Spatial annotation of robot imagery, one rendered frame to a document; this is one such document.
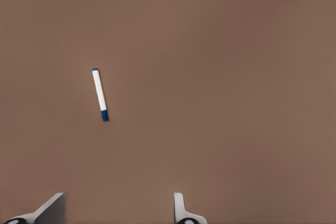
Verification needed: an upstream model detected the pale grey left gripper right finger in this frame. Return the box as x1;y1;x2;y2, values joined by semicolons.
174;192;208;224

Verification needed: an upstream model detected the white marker with blue cap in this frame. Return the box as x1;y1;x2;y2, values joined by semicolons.
91;68;110;122

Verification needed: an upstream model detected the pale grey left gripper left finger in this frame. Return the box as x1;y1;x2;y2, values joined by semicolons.
1;192;66;224

